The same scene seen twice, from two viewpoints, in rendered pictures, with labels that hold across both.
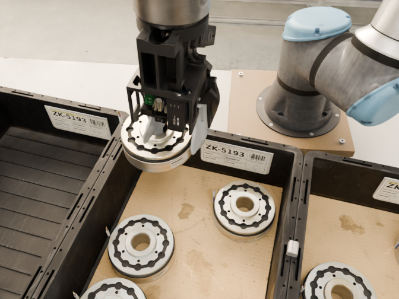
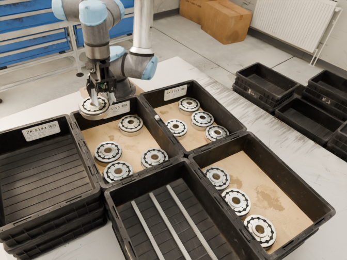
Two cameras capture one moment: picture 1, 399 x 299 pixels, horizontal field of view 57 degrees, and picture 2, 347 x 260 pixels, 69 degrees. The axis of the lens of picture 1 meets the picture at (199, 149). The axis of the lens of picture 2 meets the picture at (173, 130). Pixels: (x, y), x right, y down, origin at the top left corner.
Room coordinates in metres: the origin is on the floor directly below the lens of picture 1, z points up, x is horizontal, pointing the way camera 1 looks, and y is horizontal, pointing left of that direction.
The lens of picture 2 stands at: (-0.33, 0.41, 1.61)
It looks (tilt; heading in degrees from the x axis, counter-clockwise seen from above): 44 degrees down; 310
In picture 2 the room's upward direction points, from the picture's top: 6 degrees clockwise
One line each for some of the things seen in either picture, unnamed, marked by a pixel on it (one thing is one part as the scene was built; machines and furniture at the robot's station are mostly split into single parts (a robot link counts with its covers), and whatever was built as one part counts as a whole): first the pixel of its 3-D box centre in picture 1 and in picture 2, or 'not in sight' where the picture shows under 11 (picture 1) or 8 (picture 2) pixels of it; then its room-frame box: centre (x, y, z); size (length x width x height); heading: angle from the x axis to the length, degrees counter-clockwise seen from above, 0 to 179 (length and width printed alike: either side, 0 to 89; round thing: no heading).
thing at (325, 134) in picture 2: not in sight; (299, 133); (-0.14, -1.31, 0.31); 0.40 x 0.30 x 0.34; 175
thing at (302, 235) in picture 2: not in sight; (256, 183); (-0.23, -0.15, 0.92); 0.40 x 0.30 x 0.02; 164
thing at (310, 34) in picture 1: (314, 46); (115, 62); (0.61, -0.22, 0.97); 0.13 x 0.12 x 0.14; 31
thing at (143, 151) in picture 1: (157, 130); (94, 104); (0.35, 0.06, 1.01); 0.10 x 0.10 x 0.01
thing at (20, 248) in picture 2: not in sight; (50, 190); (0.31, 0.31, 0.76); 0.40 x 0.30 x 0.12; 164
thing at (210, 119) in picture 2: not in sight; (202, 118); (0.13, -0.33, 0.86); 0.10 x 0.10 x 0.01
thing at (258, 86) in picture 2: not in sight; (258, 101); (0.26, -1.34, 0.37); 0.40 x 0.30 x 0.45; 175
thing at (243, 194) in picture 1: (244, 204); (130, 122); (0.32, -0.07, 0.86); 0.05 x 0.05 x 0.01
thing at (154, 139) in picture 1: (157, 128); (94, 103); (0.35, 0.06, 1.01); 0.05 x 0.05 x 0.01
